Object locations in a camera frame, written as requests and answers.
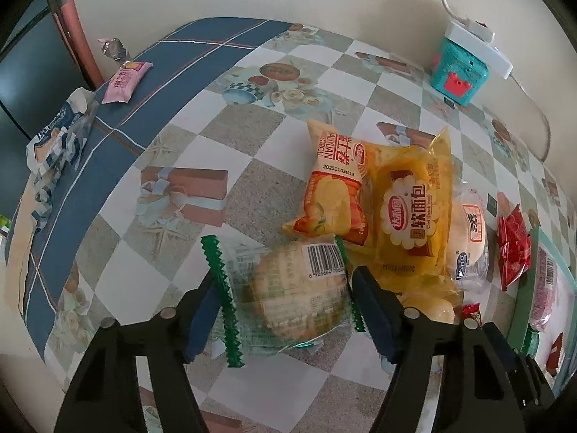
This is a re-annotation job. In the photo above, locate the small red snack packet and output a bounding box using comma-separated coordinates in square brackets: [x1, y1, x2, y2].
[460, 304, 483, 328]

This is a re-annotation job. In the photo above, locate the round yellow pastry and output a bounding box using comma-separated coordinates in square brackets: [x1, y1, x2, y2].
[398, 290, 454, 326]

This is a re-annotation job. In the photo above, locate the orange roll cake packet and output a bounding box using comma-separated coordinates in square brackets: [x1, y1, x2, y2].
[281, 119, 373, 247]

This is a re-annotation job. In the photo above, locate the white bun packet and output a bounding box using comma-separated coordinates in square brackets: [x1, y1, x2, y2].
[444, 189, 490, 290]

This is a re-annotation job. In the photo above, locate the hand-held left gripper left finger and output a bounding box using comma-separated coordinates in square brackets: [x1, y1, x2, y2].
[53, 271, 225, 433]

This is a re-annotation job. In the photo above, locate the white power strip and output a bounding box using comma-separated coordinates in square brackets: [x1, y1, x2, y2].
[445, 20, 515, 80]

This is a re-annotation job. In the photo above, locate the large pink snack packet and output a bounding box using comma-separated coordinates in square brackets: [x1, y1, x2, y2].
[529, 247, 560, 333]

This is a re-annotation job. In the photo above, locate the yellow soft bread packet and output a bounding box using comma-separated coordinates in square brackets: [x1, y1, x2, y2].
[355, 127, 454, 290]

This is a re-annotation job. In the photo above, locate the teal cardboard tray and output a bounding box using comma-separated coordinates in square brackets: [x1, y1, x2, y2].
[506, 226, 577, 392]

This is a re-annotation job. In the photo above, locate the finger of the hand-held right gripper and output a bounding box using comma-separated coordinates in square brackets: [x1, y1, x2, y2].
[484, 323, 557, 413]

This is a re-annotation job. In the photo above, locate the white power cable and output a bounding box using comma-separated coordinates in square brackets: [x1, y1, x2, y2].
[508, 74, 552, 162]

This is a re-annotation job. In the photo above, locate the small pink snack packet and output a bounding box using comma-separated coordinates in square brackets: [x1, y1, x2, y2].
[101, 60, 154, 106]

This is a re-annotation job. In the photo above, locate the dark green snack packet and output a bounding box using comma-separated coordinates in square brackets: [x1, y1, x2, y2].
[522, 328, 540, 358]

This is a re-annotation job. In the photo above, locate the red candy packet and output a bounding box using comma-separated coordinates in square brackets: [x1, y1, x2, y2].
[497, 204, 533, 292]

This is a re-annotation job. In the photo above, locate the silver foil wrapper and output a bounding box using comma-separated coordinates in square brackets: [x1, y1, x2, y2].
[98, 37, 132, 62]

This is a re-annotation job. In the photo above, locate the teal box with red label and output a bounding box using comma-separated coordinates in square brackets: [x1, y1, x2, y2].
[429, 36, 490, 108]

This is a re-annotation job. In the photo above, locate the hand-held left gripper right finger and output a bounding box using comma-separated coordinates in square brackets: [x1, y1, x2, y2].
[351, 265, 529, 433]

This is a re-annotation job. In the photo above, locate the crumpled blue white packaging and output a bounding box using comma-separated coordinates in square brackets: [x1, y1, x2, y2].
[25, 87, 98, 232]

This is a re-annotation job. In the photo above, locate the pink chair frame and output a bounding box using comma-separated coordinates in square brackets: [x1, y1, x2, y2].
[51, 0, 105, 92]

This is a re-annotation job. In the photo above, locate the clear rice cracker packet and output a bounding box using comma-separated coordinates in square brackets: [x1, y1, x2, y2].
[201, 233, 367, 369]

